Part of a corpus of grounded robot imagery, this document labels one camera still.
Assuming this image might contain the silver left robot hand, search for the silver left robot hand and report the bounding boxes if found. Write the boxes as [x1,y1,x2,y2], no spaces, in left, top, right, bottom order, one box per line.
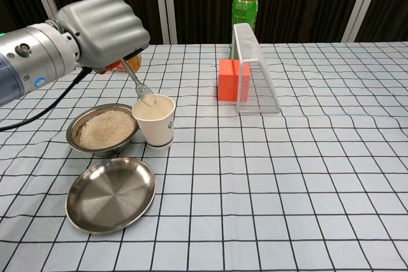
[52,0,150,74]

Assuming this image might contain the steel bowl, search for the steel bowl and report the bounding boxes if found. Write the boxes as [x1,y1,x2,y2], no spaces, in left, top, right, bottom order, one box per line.
[66,103,140,158]

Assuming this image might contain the white paper cup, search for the white paper cup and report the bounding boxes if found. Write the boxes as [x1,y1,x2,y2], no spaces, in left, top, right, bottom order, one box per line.
[132,94,177,151]

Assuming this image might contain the round steel plate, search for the round steel plate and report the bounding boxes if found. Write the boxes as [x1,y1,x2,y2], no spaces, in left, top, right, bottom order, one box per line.
[65,157,157,235]

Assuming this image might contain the peach tea bottle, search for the peach tea bottle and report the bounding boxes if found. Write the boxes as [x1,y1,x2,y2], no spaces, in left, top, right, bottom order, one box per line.
[122,52,143,73]

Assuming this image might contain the orange block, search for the orange block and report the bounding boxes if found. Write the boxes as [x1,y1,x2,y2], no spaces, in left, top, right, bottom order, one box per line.
[217,59,251,103]

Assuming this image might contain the green tea bottle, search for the green tea bottle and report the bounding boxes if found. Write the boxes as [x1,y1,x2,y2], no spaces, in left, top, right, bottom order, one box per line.
[229,0,258,60]

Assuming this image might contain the clear mesh basket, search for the clear mesh basket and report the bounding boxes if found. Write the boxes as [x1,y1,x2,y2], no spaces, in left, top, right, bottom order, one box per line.
[231,24,281,114]

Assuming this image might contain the checked light blue tablecloth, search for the checked light blue tablecloth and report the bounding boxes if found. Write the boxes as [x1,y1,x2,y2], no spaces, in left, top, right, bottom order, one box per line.
[0,41,408,272]

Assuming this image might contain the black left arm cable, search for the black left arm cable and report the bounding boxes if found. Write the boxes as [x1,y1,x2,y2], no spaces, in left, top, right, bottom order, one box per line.
[0,66,93,132]

